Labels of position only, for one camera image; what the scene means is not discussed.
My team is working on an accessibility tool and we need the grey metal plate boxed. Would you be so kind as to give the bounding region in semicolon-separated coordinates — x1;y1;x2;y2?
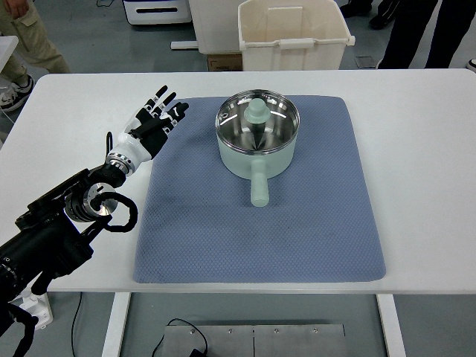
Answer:
163;324;347;357

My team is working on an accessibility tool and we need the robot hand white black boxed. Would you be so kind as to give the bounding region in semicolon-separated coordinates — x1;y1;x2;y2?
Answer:
109;85;190;167

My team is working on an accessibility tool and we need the white panel stand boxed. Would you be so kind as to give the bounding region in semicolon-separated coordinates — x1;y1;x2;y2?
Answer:
170;0;245;55

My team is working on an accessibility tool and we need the blue quilted mat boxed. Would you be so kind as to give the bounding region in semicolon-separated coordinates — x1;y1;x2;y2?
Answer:
132;95;387;286

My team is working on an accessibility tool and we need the white plastic bin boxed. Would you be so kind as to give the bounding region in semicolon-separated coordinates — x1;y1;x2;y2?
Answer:
237;0;356;71

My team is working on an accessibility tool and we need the person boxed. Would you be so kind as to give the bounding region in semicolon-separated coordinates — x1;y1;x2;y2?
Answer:
377;0;476;71
338;0;401;30
0;0;71;112

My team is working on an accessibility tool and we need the black cable with adapter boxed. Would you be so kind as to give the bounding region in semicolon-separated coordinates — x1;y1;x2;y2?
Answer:
150;318;211;357

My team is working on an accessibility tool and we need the green pot with handle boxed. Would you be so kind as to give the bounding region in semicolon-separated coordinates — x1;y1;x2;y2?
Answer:
215;88;300;208

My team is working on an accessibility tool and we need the white side table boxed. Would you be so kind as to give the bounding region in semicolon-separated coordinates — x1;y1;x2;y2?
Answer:
0;35;20;75

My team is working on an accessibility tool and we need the glass lid with green knob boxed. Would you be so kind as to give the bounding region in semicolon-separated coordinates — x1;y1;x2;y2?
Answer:
215;88;300;154

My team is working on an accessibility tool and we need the brown cardboard box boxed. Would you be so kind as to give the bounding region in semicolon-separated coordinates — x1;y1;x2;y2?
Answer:
206;53;244;72

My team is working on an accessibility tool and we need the thin black cable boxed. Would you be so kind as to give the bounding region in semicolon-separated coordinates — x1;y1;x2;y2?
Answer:
71;292;83;357

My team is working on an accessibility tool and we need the white device with black slot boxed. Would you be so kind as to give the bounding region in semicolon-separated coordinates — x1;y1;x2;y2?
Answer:
122;0;193;26

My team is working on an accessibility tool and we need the white table leg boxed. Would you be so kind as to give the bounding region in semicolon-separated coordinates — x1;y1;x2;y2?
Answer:
376;293;407;357
100;292;132;357

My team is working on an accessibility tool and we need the white power strip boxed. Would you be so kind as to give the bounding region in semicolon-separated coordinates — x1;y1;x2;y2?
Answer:
16;292;54;332

